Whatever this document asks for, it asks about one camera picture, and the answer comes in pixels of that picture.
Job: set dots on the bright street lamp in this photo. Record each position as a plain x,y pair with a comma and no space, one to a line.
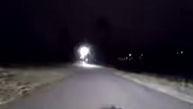
83,51

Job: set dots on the pale asphalt path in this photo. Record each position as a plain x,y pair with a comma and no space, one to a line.
91,93

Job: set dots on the rough pale ground verge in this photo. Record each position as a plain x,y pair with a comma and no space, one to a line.
175,86
11,83

